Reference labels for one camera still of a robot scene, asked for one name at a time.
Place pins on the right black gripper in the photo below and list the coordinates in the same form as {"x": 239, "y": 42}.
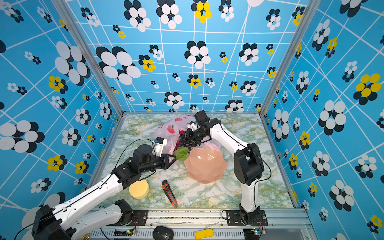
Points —
{"x": 189, "y": 133}

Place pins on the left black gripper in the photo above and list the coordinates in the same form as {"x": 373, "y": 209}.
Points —
{"x": 165, "y": 158}

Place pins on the green lime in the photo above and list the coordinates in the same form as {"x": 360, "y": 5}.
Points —
{"x": 181, "y": 153}

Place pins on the pink plastic bag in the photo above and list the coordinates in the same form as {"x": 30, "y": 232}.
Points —
{"x": 174, "y": 130}

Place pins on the dark grape bunch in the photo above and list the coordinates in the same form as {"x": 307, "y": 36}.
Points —
{"x": 185, "y": 142}

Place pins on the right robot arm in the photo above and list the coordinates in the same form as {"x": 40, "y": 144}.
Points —
{"x": 248, "y": 162}

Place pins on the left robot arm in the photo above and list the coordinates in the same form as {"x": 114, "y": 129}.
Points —
{"x": 73, "y": 219}

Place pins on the orange black utility knife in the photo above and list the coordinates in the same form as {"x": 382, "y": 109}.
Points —
{"x": 168, "y": 192}

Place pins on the pink fruit plate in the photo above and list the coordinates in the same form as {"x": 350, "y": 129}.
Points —
{"x": 205, "y": 165}

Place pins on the yellow round sponge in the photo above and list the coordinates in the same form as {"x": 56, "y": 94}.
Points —
{"x": 139, "y": 190}

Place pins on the black computer mouse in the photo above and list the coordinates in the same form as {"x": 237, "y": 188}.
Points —
{"x": 163, "y": 233}

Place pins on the yellow tag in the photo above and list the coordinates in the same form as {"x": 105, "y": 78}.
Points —
{"x": 203, "y": 234}

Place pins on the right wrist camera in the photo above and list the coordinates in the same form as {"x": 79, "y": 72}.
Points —
{"x": 193, "y": 126}

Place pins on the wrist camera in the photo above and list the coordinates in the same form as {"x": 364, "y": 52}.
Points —
{"x": 158, "y": 146}
{"x": 193, "y": 126}

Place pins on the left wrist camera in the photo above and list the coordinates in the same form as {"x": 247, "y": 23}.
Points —
{"x": 158, "y": 146}

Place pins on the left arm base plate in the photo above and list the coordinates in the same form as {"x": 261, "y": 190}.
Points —
{"x": 136, "y": 218}

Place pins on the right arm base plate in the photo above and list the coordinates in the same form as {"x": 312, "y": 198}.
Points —
{"x": 237, "y": 218}

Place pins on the aluminium front rail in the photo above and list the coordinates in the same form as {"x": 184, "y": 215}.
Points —
{"x": 271, "y": 224}

